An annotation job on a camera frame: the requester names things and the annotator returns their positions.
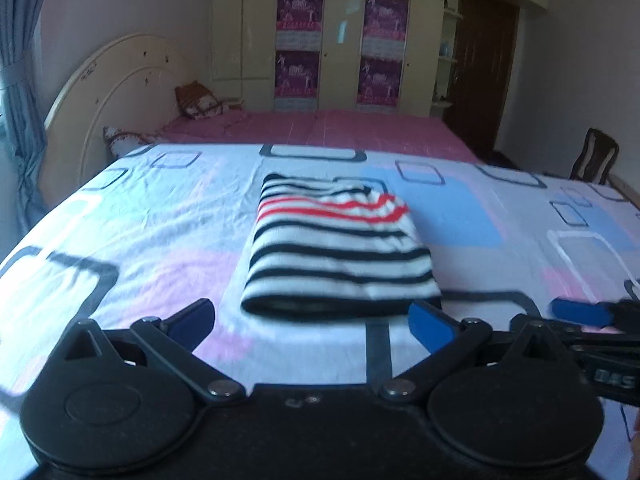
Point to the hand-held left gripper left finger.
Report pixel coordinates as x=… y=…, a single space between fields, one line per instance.
x=192 y=321

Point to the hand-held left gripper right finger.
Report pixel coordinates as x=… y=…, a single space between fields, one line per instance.
x=430 y=325

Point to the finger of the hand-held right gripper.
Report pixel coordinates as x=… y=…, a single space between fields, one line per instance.
x=600 y=342
x=580 y=311

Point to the striped white knit sweater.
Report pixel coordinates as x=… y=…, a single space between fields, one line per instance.
x=335 y=255

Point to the patterned light bed sheet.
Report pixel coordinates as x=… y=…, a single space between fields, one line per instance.
x=150 y=240

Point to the dark wooden chair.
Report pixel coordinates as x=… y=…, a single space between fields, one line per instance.
x=595 y=157

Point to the brown and white pillow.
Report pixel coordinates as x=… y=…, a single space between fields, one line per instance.
x=127 y=140

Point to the pink bed sheet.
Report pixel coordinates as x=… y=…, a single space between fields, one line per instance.
x=350 y=132

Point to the orange striped pillow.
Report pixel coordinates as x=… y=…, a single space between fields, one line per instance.
x=200 y=100

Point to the cream curved headboard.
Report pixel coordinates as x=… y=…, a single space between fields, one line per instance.
x=110 y=90

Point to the dark wooden door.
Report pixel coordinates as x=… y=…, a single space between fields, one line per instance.
x=485 y=75

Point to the small blue bottle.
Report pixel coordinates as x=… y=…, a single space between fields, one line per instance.
x=444 y=49

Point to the blue curtain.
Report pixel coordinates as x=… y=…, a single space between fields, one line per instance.
x=22 y=85

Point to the purple wall poster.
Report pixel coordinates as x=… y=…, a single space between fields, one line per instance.
x=297 y=77
x=300 y=15
x=380 y=82
x=386 y=20

